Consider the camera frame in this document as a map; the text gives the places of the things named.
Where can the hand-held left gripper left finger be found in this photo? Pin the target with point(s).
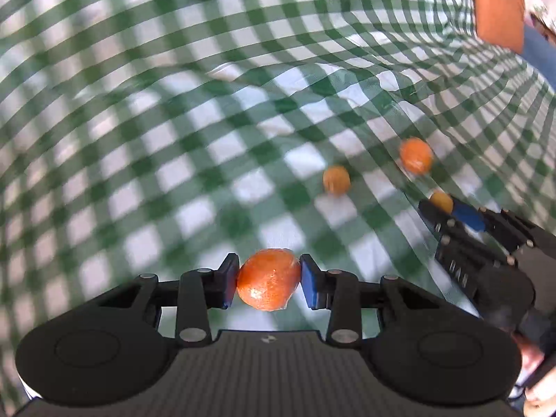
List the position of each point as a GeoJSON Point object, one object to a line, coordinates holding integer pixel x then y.
{"type": "Point", "coordinates": [230, 280]}

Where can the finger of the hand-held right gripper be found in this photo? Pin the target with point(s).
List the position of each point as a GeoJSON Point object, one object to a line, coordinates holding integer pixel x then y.
{"type": "Point", "coordinates": [468, 217]}
{"type": "Point", "coordinates": [434, 217]}

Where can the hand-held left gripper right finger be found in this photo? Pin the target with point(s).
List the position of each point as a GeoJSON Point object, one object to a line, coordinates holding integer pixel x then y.
{"type": "Point", "coordinates": [309, 280]}

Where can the small tan longan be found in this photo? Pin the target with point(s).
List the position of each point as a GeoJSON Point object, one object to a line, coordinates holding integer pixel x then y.
{"type": "Point", "coordinates": [441, 201]}

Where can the orange tangerine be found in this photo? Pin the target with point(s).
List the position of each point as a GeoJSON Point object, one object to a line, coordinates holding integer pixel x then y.
{"type": "Point", "coordinates": [269, 280]}
{"type": "Point", "coordinates": [416, 155]}

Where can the orange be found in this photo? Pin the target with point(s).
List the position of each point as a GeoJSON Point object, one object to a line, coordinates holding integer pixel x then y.
{"type": "Point", "coordinates": [336, 179]}

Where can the person's right hand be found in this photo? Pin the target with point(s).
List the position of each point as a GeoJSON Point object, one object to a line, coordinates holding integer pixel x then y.
{"type": "Point", "coordinates": [541, 395]}

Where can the blue cloth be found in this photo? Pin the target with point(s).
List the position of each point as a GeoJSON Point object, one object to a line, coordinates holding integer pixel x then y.
{"type": "Point", "coordinates": [541, 54]}

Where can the green white checkered tablecloth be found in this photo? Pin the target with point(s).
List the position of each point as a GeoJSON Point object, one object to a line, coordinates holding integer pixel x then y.
{"type": "Point", "coordinates": [130, 95]}

